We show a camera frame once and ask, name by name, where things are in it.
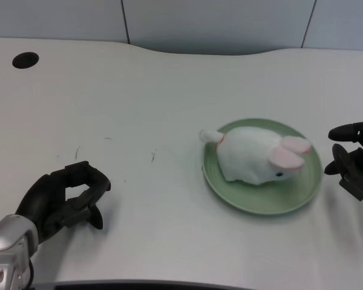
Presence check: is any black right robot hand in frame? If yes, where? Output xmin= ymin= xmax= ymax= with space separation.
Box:
xmin=324 ymin=118 xmax=363 ymax=208

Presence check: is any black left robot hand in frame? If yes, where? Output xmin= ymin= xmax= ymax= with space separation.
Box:
xmin=15 ymin=161 xmax=112 ymax=245

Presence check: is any white plush rabbit doll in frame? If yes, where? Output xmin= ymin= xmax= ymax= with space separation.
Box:
xmin=198 ymin=126 xmax=312 ymax=185

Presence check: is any green round plate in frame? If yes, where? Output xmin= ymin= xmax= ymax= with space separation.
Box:
xmin=201 ymin=117 xmax=324 ymax=216

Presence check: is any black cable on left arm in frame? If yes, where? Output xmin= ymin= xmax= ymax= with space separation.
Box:
xmin=25 ymin=260 xmax=35 ymax=286

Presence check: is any black round cable grommet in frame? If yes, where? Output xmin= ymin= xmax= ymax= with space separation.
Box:
xmin=11 ymin=51 xmax=39 ymax=69

